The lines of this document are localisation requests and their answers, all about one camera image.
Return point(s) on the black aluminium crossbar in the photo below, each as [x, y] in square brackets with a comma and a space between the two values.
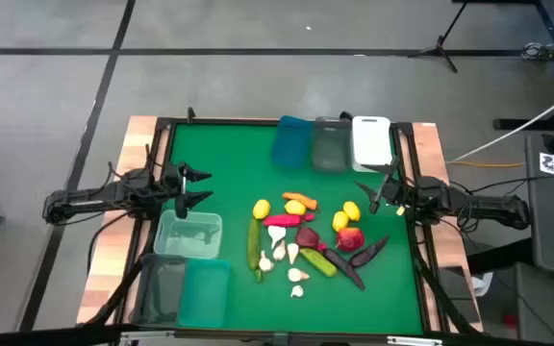
[41, 336]

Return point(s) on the dark purple eggplants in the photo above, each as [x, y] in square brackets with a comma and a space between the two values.
[344, 268]

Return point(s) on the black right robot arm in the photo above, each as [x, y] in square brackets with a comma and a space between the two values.
[479, 206]

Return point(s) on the short light green cucumber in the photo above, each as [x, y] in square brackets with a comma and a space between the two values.
[318, 262]

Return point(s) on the black desk base bar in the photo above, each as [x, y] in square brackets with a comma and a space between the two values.
[522, 124]

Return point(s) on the blue plastic bin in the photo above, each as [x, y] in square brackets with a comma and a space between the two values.
[292, 141]

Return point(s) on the clear plastic bin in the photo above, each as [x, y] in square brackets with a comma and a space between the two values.
[188, 235]

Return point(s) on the dark red beet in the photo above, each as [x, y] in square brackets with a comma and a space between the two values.
[307, 237]

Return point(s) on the black tripod stand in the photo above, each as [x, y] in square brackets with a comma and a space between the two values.
[438, 48]

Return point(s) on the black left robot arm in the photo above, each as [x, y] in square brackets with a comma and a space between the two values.
[89, 197]

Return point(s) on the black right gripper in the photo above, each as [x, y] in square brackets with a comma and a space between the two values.
[402, 192]

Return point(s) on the black table frame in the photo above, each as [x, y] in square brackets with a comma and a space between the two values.
[229, 120]

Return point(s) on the yellow tag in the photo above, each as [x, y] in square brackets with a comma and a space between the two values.
[400, 210]

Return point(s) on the green table mat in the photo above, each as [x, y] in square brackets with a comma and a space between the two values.
[224, 158]

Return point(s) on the pink carrot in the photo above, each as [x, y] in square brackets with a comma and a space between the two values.
[283, 220]

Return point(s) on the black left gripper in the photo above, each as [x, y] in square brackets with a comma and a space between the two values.
[181, 206]

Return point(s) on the dark smoky plastic bin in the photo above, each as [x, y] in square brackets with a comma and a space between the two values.
[159, 288]

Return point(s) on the large white garlic bulb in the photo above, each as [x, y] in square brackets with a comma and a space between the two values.
[276, 234]

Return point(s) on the yellow lemon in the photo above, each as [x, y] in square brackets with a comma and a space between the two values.
[340, 221]
[352, 210]
[295, 207]
[261, 209]

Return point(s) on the small pink root piece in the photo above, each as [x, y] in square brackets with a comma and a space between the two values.
[309, 216]

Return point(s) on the small green vegetable piece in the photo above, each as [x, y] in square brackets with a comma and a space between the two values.
[258, 275]

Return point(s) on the grey translucent plastic bin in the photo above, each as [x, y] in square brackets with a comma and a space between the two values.
[332, 144]

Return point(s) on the white plastic bin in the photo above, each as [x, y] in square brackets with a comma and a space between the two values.
[372, 141]

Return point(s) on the orange carrot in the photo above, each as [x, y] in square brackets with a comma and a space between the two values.
[301, 200]

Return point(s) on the teal plastic bin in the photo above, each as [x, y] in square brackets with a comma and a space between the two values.
[205, 293]

